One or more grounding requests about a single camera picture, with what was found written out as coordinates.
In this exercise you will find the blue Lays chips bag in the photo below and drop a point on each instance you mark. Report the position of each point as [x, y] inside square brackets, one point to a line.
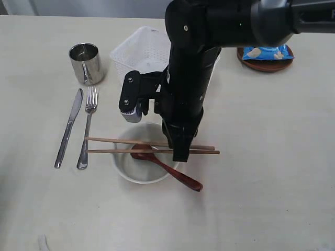
[267, 53]

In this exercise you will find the dark red wooden spoon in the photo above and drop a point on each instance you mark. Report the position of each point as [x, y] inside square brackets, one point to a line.
[184, 179]

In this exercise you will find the dark brown round plate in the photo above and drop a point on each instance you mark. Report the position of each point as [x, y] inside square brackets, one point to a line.
[264, 66]

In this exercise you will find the silver table knife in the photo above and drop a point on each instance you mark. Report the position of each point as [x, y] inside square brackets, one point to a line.
[74, 112]

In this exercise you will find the white patterned ceramic bowl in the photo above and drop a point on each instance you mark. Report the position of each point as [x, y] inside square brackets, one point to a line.
[138, 171]

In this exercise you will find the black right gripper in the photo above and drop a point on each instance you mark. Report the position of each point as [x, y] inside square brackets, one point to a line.
[185, 79]

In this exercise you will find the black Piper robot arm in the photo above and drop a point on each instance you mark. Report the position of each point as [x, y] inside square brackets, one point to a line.
[265, 23]

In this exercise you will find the stainless steel cup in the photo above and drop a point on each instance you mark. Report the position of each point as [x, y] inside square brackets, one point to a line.
[86, 63]

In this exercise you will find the silver metal fork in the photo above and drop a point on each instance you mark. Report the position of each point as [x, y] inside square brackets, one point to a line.
[90, 108]

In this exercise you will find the white plastic perforated basket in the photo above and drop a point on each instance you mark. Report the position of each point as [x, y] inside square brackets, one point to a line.
[146, 50]

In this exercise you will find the brown wooden chopstick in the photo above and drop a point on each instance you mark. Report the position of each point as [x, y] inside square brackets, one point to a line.
[215, 152]
[160, 144]

